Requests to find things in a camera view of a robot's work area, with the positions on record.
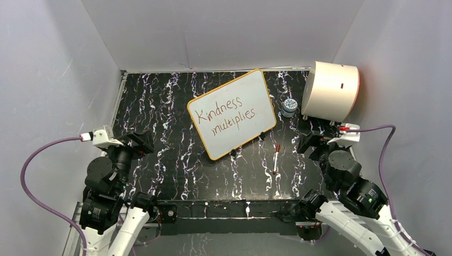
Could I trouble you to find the yellow framed whiteboard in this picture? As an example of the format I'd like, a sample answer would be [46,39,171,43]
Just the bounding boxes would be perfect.
[187,69,277,161]

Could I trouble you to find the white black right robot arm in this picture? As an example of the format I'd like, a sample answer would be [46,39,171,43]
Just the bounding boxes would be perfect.
[297,125,435,255]

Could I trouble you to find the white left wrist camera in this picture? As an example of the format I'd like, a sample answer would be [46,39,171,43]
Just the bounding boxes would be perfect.
[79,125,124,149]

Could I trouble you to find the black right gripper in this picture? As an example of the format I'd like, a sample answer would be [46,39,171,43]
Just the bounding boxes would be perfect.
[295,130,349,190]

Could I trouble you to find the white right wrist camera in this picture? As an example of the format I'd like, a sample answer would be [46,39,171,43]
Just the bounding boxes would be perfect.
[327,123,360,148]

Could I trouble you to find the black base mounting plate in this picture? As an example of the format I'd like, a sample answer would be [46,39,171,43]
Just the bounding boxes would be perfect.
[144,199,324,241]

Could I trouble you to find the blue white patterned jar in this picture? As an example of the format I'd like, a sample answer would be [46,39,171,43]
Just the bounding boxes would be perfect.
[281,98,298,118]

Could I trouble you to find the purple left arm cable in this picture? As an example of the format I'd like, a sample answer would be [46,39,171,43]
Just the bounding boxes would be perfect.
[20,136,159,256]

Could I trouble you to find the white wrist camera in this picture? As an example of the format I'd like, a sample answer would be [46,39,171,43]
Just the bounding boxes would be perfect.
[327,123,360,148]
[79,125,124,149]

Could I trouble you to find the white cylindrical drum container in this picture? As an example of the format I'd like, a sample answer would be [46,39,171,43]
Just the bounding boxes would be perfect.
[301,61,360,123]

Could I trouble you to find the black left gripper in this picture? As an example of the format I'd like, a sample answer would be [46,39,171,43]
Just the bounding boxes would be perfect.
[103,127,154,192]

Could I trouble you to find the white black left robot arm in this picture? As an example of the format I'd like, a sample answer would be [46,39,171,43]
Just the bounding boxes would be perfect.
[79,125,160,255]

